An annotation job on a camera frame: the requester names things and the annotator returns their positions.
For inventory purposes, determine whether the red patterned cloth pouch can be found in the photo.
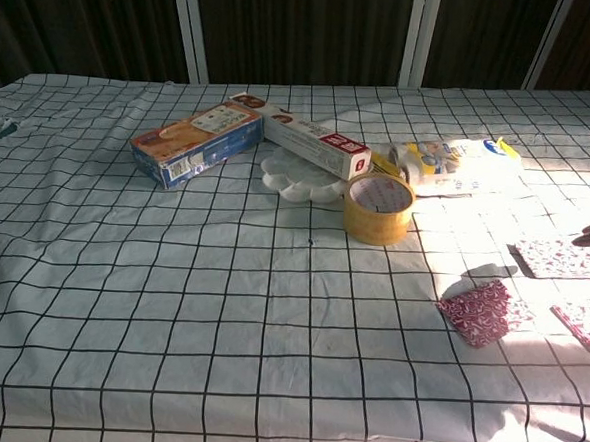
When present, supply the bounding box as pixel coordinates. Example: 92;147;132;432
432;275;541;353

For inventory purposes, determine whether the white blue yellow snack bag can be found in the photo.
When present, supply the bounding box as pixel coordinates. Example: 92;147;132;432
386;130;526;202

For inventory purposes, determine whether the yellow tape roll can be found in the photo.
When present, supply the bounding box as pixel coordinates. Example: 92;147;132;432
341;171;418;248

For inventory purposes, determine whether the small yellow packet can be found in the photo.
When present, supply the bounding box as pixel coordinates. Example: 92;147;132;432
370;153;405;179

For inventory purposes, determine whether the long white red box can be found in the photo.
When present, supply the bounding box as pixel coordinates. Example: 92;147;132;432
226;90;376;182

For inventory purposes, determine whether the white flower-shaped palette dish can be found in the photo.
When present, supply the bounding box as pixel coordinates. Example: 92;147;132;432
257;146;353;205

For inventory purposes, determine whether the orange blue food box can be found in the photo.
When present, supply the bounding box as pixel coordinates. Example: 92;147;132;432
126;95;267;196

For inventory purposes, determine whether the white black checked tablecloth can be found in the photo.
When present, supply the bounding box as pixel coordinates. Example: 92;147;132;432
0;52;590;442

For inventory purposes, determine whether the white window frame post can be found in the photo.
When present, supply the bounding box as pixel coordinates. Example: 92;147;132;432
163;0;213;85
396;0;443;89
521;0;576;93

